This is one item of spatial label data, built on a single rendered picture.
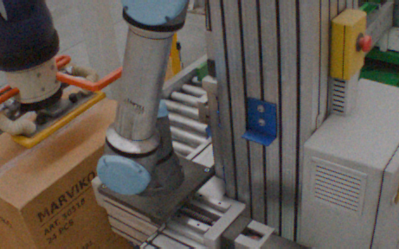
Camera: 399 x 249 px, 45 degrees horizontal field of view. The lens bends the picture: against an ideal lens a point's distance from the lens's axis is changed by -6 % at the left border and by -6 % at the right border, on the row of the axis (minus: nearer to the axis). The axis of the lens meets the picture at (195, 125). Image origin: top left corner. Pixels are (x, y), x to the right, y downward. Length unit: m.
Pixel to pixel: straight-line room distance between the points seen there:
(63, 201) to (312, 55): 0.94
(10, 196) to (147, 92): 0.73
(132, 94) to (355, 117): 0.51
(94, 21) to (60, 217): 1.70
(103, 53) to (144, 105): 2.21
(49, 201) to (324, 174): 0.86
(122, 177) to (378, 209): 0.54
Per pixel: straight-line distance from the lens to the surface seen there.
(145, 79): 0.96
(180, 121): 2.48
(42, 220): 1.61
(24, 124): 1.55
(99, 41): 3.16
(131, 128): 1.03
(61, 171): 1.61
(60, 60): 1.75
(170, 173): 1.26
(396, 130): 1.15
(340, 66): 1.10
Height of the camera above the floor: 1.87
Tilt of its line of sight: 33 degrees down
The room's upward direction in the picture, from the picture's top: 7 degrees counter-clockwise
